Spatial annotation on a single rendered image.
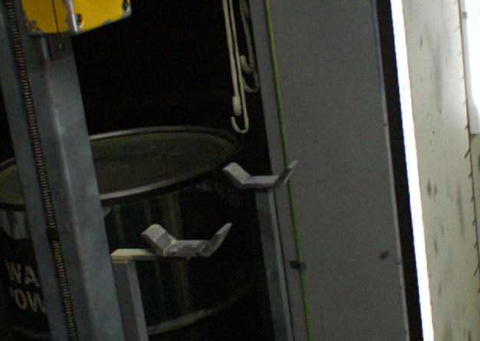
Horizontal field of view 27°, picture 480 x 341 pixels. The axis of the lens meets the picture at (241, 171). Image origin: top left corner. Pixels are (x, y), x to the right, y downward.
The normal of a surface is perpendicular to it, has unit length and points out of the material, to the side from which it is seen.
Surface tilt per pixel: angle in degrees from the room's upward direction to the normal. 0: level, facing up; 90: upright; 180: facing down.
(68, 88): 90
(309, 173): 90
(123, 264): 90
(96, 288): 90
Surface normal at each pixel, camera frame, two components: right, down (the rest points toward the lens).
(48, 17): -0.35, 0.29
